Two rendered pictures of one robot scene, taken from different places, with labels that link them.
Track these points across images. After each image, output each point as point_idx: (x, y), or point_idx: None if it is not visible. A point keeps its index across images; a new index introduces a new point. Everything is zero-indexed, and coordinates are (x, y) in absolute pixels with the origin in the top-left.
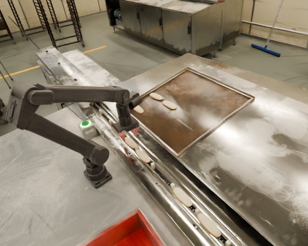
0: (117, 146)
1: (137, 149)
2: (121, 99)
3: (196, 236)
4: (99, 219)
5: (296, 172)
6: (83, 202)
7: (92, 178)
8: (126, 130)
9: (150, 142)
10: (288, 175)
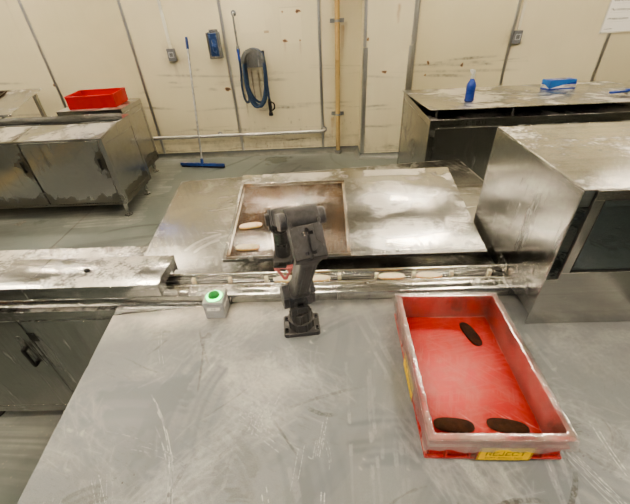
0: None
1: None
2: None
3: (436, 284)
4: (364, 344)
5: (428, 211)
6: (330, 350)
7: (309, 326)
8: (292, 258)
9: None
10: (427, 215)
